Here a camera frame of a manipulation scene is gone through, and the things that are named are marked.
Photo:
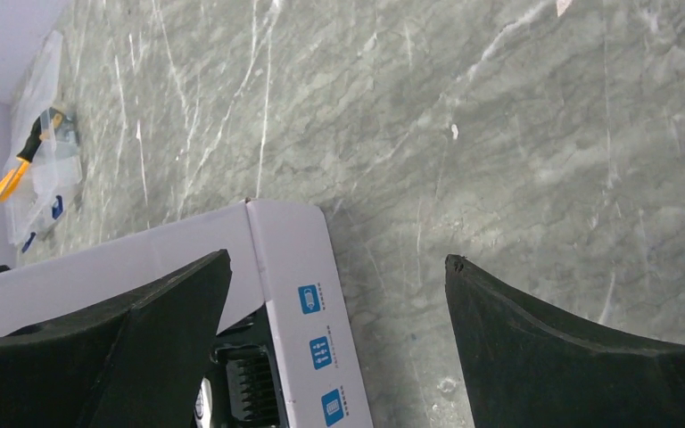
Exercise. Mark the black comb guard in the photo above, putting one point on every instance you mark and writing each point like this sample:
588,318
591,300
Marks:
250,387

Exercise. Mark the black silver hair clipper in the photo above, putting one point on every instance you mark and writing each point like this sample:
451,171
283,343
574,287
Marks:
203,407

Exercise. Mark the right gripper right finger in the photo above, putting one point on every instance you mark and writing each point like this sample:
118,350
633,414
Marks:
527,363

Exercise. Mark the white hair clipper box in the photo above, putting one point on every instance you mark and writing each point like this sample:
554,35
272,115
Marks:
284,297

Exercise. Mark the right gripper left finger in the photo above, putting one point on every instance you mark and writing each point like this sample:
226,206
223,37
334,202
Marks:
134,360

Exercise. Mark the clear plastic organizer box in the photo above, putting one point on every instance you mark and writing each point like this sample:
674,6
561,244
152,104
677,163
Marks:
52,181

